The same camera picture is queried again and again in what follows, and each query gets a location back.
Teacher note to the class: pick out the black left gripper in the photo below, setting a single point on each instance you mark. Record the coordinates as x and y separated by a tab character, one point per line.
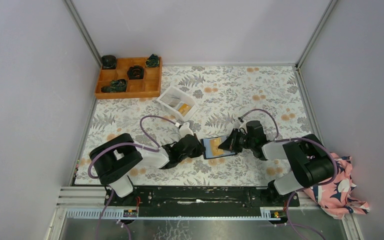
198	151

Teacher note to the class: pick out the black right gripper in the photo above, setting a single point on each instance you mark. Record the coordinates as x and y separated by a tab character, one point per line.
230	143

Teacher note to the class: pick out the orange gold card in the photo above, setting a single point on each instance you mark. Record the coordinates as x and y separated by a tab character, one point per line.
214	149

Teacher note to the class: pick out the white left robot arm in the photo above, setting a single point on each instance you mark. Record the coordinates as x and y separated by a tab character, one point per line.
112	161

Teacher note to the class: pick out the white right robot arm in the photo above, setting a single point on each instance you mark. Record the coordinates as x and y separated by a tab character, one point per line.
310	162

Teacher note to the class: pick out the orange card in box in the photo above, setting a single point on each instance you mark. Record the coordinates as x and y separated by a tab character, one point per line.
184	109

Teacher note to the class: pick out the white plastic card box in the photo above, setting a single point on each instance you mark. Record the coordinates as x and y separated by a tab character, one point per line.
171	99

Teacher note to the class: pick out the floral paper table mat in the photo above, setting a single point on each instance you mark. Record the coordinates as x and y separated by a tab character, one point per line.
269	94

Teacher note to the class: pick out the orange compartment tray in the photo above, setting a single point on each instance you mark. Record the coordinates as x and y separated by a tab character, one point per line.
148	87

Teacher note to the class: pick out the black red rolled item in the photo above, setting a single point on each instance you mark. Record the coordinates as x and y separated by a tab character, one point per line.
135	72

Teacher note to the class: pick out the dark green rolled item front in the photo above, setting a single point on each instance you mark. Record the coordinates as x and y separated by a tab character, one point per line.
115	86

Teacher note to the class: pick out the dark green rolled item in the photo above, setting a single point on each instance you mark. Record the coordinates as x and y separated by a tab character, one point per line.
115	86
153	61

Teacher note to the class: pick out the pink patterned cloth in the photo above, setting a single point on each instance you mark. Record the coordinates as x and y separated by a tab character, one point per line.
335	198

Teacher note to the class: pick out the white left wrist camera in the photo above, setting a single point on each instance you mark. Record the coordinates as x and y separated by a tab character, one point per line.
184	129

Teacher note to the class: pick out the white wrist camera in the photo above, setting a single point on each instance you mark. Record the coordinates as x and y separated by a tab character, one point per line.
243	123
184	129

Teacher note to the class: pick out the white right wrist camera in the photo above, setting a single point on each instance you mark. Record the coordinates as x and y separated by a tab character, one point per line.
243	123

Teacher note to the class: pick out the black metal base rail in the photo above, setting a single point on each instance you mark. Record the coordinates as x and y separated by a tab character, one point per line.
194	197

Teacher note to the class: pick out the slotted white cable duct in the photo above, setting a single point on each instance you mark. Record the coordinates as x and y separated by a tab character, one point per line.
149	213

